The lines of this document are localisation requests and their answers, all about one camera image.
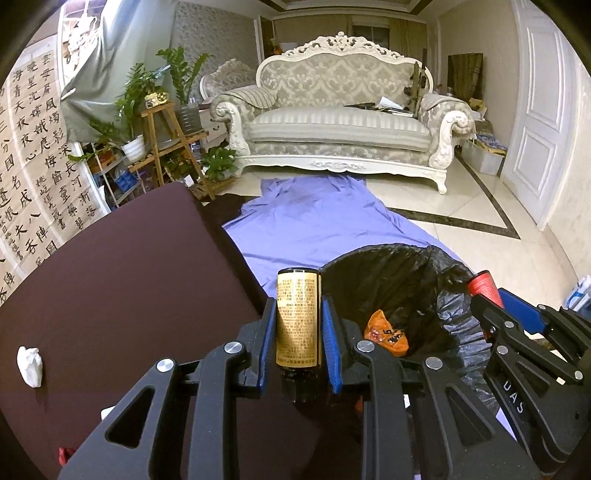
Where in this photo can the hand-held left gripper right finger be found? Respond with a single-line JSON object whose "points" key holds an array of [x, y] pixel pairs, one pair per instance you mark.
{"points": [[330, 341]]}

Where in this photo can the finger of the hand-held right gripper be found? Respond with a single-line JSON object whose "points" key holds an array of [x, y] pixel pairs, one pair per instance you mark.
{"points": [[521, 311], [494, 318]]}

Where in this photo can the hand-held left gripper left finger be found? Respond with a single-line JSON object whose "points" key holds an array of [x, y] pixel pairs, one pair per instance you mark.
{"points": [[268, 341]]}

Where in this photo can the red cylindrical container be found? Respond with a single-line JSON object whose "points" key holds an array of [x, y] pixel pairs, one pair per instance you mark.
{"points": [[485, 286]]}

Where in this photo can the dark bottle with yellow label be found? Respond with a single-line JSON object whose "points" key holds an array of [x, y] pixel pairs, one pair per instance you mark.
{"points": [[298, 318]]}

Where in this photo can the orange plastic bag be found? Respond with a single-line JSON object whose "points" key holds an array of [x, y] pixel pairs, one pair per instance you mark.
{"points": [[385, 332]]}

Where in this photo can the trash bin with black bag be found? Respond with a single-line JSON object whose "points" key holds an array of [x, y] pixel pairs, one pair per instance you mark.
{"points": [[411, 281]]}

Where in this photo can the purple floor cloth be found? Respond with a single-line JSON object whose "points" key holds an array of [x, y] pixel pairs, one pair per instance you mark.
{"points": [[314, 217]]}

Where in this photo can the dark brown table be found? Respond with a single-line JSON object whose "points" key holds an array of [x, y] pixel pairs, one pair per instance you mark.
{"points": [[129, 286]]}

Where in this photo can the clear plastic storage box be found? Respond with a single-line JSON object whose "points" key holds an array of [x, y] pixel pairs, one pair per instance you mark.
{"points": [[485, 159]]}

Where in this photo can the small bushy green plant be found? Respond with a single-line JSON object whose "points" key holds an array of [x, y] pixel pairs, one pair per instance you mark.
{"points": [[217, 161]]}

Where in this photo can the white panel door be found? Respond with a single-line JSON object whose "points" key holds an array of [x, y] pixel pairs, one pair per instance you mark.
{"points": [[538, 115]]}

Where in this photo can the ornate white sofa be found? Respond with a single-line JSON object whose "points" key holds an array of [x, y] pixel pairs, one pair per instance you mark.
{"points": [[337, 129]]}

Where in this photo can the metal rack with blue crates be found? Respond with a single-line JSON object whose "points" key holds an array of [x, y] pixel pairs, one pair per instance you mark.
{"points": [[115, 180]]}

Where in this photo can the wooden plant stand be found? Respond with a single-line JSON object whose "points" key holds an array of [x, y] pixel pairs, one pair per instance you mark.
{"points": [[166, 134]]}

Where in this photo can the small red object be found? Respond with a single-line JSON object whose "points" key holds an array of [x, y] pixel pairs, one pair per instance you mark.
{"points": [[67, 457]]}

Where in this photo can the leafy plant in white pot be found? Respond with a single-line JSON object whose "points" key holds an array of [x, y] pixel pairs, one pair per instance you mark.
{"points": [[134, 147]]}

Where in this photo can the crumpled white tissue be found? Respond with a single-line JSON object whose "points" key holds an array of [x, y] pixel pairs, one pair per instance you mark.
{"points": [[30, 367]]}

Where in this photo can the papers and books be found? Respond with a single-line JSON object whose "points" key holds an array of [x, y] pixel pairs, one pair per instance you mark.
{"points": [[383, 105]]}

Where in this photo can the dark leaning panel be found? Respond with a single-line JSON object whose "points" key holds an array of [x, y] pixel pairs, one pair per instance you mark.
{"points": [[465, 74]]}

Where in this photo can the toy rifle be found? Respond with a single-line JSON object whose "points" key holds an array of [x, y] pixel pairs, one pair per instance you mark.
{"points": [[418, 83]]}

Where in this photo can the small yellow white ornament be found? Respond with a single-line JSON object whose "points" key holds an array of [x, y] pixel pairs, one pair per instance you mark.
{"points": [[156, 99]]}

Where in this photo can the ornate white armchair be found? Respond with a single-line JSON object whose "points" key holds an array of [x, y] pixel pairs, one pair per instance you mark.
{"points": [[226, 76]]}

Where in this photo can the tall plant in grey pot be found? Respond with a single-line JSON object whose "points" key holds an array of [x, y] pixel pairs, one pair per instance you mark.
{"points": [[182, 78]]}

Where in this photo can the grey hanging cloth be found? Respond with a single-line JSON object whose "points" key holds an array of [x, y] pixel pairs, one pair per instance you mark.
{"points": [[111, 69]]}

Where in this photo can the calligraphy wall scroll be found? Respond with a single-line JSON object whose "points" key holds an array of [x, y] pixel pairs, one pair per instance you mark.
{"points": [[41, 175]]}

